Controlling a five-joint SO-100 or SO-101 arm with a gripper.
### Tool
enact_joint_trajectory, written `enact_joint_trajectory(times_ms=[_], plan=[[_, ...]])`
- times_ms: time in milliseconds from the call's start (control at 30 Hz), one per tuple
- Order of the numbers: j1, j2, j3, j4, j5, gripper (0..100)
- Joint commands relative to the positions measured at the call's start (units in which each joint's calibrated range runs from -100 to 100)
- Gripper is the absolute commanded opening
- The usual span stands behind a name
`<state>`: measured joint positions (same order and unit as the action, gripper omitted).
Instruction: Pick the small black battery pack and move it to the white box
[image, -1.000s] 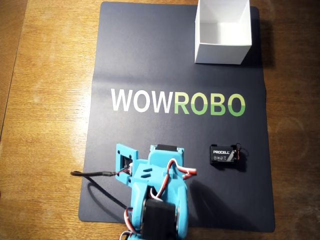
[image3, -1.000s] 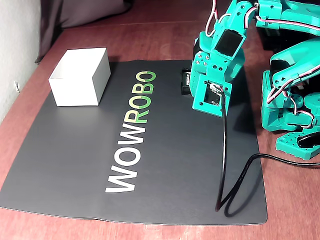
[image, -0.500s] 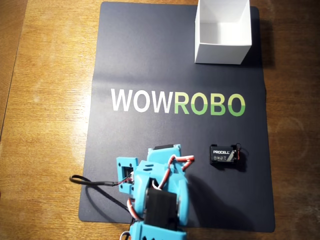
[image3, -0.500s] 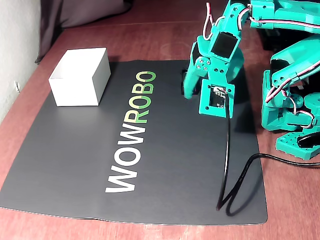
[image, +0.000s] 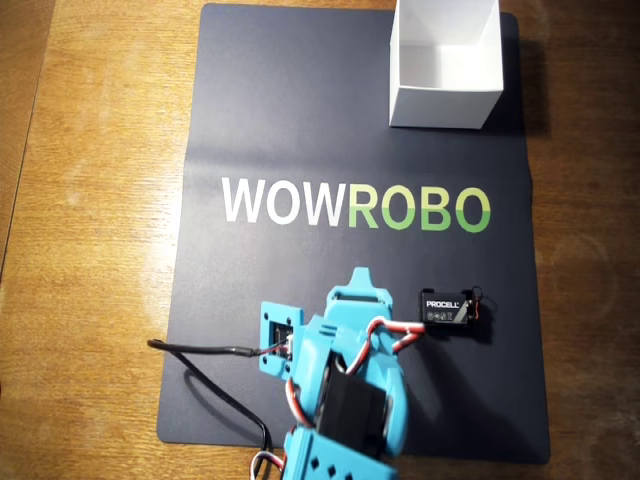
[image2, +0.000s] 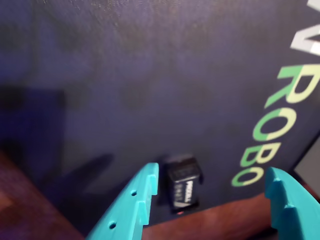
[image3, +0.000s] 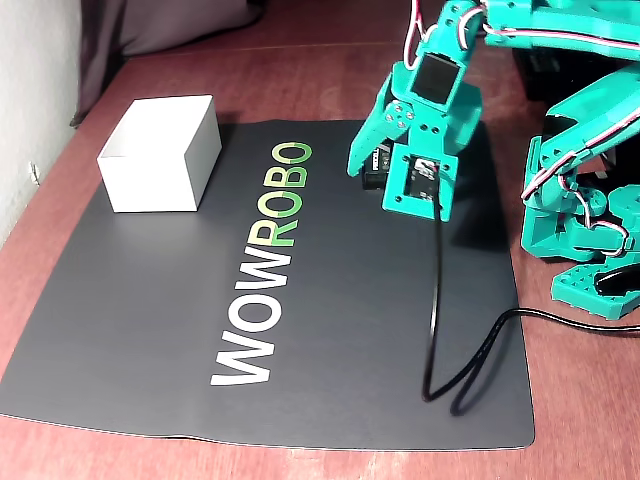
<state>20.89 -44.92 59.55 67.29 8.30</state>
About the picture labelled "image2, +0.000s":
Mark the small black Procell battery pack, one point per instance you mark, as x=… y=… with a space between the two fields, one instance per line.
x=183 y=185

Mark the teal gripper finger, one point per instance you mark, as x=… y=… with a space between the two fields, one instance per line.
x=300 y=215
x=125 y=212

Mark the black WOWROBO printed mat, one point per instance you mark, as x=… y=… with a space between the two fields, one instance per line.
x=150 y=87

